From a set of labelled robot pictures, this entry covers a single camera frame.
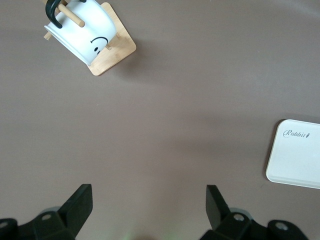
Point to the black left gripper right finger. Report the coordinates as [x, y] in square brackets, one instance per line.
[217, 207]

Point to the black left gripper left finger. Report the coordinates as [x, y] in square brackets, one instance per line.
[80, 205]

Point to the cream rectangular plastic tray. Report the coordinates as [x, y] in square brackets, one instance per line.
[295, 160]

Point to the brown table mat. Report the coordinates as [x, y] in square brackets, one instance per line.
[160, 112]

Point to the wooden mug tree stand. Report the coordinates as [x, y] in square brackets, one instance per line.
[117, 52]

